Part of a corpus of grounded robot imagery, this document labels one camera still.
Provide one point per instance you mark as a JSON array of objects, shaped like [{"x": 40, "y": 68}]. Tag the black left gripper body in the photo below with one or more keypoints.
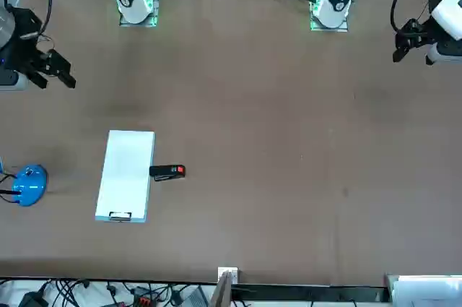
[{"x": 426, "y": 34}]

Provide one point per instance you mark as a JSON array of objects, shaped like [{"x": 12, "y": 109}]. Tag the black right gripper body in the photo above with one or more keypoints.
[{"x": 21, "y": 43}]

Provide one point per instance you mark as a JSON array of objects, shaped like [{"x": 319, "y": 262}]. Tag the black stapler with red end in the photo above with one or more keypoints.
[{"x": 164, "y": 170}]

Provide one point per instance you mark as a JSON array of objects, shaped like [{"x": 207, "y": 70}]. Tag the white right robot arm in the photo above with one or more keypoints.
[{"x": 131, "y": 0}]

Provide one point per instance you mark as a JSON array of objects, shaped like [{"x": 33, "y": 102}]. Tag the blue round device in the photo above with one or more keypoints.
[{"x": 30, "y": 186}]

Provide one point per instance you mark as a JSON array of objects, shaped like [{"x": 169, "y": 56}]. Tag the white paper sheet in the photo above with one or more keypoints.
[{"x": 124, "y": 169}]

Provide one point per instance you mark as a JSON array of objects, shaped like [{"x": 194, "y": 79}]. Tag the light blue clipboard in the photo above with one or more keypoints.
[{"x": 101, "y": 219}]

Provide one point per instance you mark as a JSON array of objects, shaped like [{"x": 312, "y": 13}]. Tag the black power adapter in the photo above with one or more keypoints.
[{"x": 33, "y": 300}]

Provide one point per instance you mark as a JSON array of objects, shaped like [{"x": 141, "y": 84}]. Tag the white box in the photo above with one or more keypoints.
[{"x": 426, "y": 290}]

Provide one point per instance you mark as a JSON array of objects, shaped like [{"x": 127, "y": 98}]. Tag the black red power strip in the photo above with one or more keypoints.
[{"x": 141, "y": 301}]

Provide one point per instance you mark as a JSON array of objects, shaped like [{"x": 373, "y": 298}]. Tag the grey metal beam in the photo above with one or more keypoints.
[{"x": 221, "y": 290}]

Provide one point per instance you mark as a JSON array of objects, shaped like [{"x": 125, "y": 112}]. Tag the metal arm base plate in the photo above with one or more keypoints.
[
  {"x": 314, "y": 23},
  {"x": 154, "y": 3}
]

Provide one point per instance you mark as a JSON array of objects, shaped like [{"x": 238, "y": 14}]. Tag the white wall socket block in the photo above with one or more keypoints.
[{"x": 232, "y": 273}]

